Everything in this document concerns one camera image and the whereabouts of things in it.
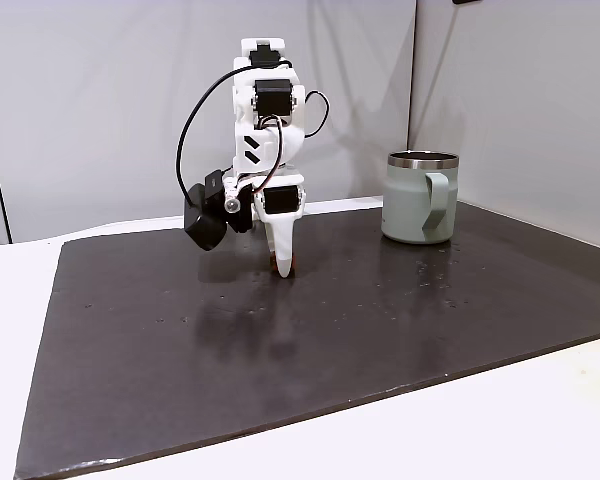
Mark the small red-brown cube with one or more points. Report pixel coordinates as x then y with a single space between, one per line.
294 267

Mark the black camera box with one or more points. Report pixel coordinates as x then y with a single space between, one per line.
205 222

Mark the large black table mat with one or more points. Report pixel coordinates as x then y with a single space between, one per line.
300 360

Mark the sage green steel mug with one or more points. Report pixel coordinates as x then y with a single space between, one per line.
405 205

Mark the black object on wall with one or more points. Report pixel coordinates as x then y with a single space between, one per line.
466 1

